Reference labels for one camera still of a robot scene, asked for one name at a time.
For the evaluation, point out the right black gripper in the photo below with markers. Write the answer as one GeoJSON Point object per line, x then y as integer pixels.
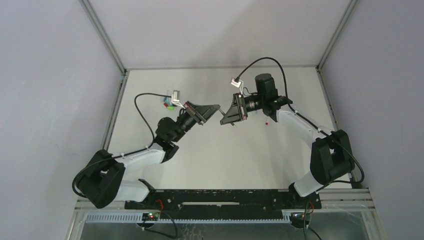
{"type": "Point", "coordinates": [240, 107]}

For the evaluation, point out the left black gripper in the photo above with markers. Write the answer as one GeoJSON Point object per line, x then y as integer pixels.
{"type": "Point", "coordinates": [194, 112]}

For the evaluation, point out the black gel pen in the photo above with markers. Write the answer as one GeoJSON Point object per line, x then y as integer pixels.
{"type": "Point", "coordinates": [223, 114]}

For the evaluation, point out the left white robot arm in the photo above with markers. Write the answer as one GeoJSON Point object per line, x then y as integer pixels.
{"type": "Point", "coordinates": [103, 181]}

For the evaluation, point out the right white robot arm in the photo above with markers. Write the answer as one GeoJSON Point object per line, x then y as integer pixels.
{"type": "Point", "coordinates": [331, 155]}

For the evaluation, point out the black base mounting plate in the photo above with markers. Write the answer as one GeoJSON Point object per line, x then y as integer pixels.
{"type": "Point", "coordinates": [225, 204]}

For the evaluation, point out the left controller board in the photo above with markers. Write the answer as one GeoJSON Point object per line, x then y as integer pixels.
{"type": "Point", "coordinates": [150, 217]}

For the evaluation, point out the controller board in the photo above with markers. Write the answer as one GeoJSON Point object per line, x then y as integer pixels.
{"type": "Point", "coordinates": [150, 217]}
{"type": "Point", "coordinates": [300, 217]}

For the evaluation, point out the right controller board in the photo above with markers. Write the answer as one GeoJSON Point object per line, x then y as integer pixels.
{"type": "Point", "coordinates": [300, 217]}

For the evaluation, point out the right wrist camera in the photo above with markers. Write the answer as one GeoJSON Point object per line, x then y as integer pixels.
{"type": "Point", "coordinates": [236, 82]}

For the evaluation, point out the aluminium frame rail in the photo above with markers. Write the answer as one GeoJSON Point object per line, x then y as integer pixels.
{"type": "Point", "coordinates": [333, 200]}

